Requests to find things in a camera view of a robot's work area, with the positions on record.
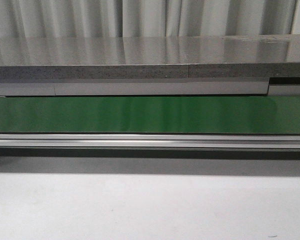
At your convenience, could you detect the aluminium conveyor front rail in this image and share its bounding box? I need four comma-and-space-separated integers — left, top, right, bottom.
0, 133, 300, 150

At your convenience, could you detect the white pleated curtain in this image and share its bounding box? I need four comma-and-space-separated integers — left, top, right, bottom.
0, 0, 297, 38

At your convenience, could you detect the grey stone counter slab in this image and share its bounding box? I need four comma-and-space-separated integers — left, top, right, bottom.
0, 34, 300, 80

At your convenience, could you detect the aluminium conveyor rear rail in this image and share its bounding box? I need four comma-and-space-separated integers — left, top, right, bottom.
0, 77, 300, 97

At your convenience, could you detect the aluminium conveyor rail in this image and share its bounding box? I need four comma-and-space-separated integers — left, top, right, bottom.
0, 77, 300, 97
0, 133, 300, 150

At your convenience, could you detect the green conveyor belt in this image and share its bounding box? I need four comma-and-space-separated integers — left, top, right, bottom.
0, 96, 300, 135

